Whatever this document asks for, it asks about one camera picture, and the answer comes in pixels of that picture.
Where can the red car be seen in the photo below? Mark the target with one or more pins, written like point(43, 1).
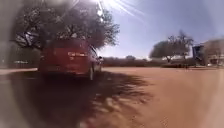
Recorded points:
point(68, 56)

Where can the large dark tree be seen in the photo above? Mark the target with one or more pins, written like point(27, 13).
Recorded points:
point(66, 23)

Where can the small tree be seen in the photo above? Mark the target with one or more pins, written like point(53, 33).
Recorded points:
point(171, 46)

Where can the building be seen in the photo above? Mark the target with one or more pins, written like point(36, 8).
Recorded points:
point(210, 51)

